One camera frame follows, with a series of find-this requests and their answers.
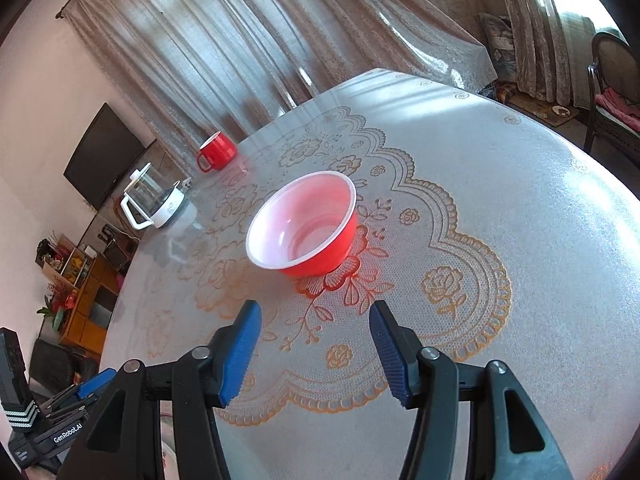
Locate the lace floral tablecloth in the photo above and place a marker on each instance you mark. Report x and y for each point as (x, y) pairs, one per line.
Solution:
(450, 210)

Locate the black leather armchair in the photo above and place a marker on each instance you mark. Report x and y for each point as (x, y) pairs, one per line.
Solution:
(50, 365)

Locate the small black box television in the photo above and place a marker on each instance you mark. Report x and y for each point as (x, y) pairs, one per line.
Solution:
(117, 254)

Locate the grey lace curtain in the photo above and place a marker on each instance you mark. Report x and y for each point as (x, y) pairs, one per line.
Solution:
(225, 35)

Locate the small open shelf box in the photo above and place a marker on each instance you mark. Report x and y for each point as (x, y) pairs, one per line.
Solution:
(70, 265)

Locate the beige lace curtain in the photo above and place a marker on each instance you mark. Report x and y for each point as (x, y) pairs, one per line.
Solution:
(540, 35)

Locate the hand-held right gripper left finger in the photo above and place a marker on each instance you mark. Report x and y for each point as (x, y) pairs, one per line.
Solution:
(240, 355)

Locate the white glass electric kettle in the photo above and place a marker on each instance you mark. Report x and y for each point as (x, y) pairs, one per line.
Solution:
(165, 210)

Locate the pink cloth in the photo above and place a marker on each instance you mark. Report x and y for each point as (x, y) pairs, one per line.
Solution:
(620, 107)

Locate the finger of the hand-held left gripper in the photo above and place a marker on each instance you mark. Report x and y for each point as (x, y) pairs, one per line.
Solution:
(70, 409)
(97, 382)

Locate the patterned floor mat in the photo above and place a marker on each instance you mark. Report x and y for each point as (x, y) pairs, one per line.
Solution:
(540, 107)

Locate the black flat-screen television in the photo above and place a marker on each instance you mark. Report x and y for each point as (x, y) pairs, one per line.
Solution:
(100, 155)

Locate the red mug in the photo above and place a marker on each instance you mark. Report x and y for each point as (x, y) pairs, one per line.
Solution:
(220, 152)

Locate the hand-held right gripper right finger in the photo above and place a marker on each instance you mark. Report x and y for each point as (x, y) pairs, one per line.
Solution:
(390, 355)

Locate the potted green plant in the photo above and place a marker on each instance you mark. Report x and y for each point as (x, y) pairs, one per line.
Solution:
(50, 317)

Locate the dark oval-back chair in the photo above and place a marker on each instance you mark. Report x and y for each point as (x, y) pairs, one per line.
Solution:
(607, 50)

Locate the orange wooden cabinet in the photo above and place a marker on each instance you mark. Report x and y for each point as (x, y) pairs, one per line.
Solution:
(87, 320)

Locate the red plastic bowl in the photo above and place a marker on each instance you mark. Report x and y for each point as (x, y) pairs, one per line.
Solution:
(300, 230)

